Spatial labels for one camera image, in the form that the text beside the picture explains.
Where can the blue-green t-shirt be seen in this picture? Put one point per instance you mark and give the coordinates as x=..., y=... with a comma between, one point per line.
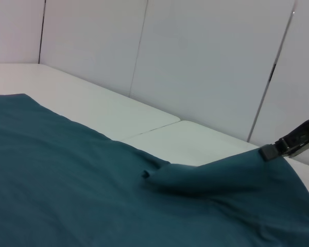
x=118, y=193

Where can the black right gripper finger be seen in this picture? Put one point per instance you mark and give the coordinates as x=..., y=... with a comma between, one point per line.
x=294, y=137

